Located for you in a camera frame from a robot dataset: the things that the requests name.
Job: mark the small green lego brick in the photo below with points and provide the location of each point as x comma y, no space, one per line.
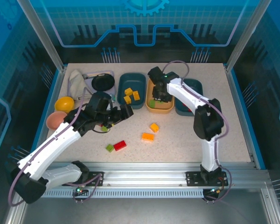
109,148
104,128

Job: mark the long green lego brick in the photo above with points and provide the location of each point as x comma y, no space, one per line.
152,103
161,101

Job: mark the red lego brick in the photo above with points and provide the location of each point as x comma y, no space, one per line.
188,109
119,145

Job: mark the yellow curved lego brick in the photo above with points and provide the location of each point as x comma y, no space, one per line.
128,91
127,99

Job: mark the long orange lego brick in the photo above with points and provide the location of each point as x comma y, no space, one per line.
148,137

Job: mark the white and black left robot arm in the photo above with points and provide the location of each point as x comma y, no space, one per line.
58,140

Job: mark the yellow plastic container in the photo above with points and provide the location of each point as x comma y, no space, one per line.
159,109

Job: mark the black round plate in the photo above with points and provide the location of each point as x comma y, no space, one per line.
103,82

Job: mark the dark teal plastic container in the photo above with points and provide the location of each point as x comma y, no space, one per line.
196,85
133,80

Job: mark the lavender tray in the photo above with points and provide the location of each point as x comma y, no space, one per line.
87,78

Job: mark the beige folded cloth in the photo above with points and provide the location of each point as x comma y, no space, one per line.
75,86

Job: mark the yellow bowl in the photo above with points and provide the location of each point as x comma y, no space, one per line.
64,103

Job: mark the pink cup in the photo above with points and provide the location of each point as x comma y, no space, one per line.
56,119

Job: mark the small lit circuit board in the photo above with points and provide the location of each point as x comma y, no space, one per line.
214,191
80,190

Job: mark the aluminium side rail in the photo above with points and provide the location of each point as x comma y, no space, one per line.
242,116
53,91

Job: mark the aluminium mounting rail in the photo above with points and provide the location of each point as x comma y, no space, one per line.
142,175

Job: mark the aluminium frame post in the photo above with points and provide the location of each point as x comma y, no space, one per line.
43,35
246,35

